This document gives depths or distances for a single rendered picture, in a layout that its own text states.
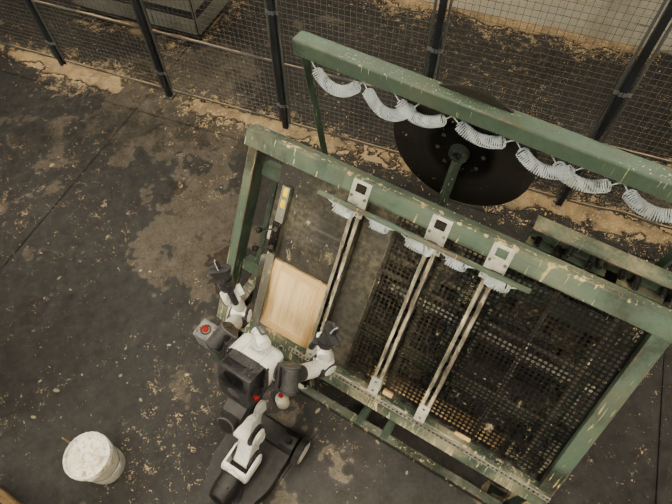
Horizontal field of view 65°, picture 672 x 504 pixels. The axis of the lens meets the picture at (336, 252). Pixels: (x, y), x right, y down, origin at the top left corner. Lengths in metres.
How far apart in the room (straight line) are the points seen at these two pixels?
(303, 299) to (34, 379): 2.44
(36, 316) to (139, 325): 0.87
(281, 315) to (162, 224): 2.14
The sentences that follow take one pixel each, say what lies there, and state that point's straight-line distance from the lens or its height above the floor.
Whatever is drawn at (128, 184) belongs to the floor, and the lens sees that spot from 5.47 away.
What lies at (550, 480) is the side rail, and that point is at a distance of 3.15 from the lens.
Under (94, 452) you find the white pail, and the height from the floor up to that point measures 0.35.
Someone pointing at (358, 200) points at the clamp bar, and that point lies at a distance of 2.58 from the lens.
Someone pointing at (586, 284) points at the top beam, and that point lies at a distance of 2.47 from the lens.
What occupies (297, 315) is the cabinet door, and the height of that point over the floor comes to 1.06.
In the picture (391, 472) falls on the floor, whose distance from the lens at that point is 3.98.
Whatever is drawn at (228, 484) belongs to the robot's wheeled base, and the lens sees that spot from 3.66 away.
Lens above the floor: 3.91
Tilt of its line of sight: 58 degrees down
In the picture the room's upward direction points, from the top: 1 degrees counter-clockwise
